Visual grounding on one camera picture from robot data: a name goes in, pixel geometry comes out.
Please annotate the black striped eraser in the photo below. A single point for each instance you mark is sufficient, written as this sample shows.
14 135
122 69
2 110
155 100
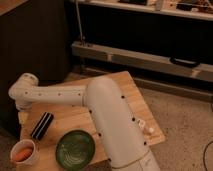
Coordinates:
42 126

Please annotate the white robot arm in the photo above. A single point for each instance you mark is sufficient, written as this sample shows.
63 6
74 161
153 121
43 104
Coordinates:
122 138

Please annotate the small white table object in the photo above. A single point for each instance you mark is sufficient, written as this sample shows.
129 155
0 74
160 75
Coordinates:
145 129

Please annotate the green plate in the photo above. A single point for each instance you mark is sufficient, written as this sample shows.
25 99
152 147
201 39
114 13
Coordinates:
75 150

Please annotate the dark wooden cabinet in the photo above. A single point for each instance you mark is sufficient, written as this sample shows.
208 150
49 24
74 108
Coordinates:
33 39

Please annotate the vertical metal pole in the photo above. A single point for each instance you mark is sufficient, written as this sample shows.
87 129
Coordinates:
79 23

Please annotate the orange carrot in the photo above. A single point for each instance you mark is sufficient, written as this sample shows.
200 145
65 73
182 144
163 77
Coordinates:
22 155

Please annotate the white cup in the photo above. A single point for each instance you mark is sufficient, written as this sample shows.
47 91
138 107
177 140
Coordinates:
20 145

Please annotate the upper cluttered shelf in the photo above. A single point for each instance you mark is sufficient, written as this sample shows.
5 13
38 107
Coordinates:
157 8

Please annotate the black handle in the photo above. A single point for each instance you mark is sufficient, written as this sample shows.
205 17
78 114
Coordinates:
184 63

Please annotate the metal shelf rail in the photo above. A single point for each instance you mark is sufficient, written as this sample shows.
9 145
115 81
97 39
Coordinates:
156 63

